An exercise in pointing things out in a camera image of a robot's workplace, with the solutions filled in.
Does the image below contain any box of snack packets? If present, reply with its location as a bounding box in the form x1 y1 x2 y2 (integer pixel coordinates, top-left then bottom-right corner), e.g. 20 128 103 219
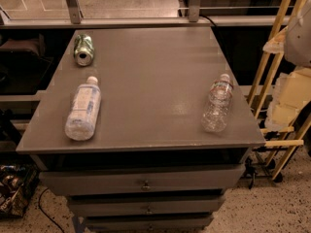
0 164 39 218

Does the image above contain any middle grey drawer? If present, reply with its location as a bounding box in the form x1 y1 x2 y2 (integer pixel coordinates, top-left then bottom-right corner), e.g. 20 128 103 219
68 196 225 216

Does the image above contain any top grey drawer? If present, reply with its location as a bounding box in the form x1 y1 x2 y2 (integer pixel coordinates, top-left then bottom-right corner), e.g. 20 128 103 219
40 164 245 196

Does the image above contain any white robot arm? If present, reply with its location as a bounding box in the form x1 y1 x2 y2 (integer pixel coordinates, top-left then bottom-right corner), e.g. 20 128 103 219
263 9 311 131

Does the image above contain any crushed green soda can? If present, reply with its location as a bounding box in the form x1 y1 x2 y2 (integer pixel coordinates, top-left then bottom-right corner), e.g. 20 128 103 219
74 34 94 66

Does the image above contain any black floor cable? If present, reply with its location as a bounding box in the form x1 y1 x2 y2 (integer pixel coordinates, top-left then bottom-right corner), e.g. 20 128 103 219
37 187 66 233

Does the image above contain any wooden easel frame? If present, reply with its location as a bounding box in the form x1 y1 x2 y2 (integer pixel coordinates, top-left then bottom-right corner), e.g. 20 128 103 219
247 0 311 183

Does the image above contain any grey metal railing frame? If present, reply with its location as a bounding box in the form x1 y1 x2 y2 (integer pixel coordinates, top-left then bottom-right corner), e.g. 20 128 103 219
0 0 302 29

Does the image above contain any black cable behind table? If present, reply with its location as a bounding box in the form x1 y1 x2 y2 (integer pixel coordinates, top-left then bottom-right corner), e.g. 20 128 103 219
199 14 227 55

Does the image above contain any clear water bottle red label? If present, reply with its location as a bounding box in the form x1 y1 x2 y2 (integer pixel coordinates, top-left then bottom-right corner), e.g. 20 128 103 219
201 74 233 133

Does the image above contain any grey drawer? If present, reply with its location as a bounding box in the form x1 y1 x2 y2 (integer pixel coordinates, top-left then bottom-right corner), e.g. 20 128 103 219
86 215 213 231
40 164 245 196
68 196 225 216

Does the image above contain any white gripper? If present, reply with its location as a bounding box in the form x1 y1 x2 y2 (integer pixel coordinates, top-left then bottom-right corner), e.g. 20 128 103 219
264 67 311 131

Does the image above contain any white labelled plastic bottle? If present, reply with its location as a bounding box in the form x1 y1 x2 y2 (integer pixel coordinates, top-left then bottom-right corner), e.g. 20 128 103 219
65 76 101 141

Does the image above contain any bottom grey drawer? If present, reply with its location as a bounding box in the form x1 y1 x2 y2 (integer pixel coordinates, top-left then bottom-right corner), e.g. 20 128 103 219
86 215 213 231

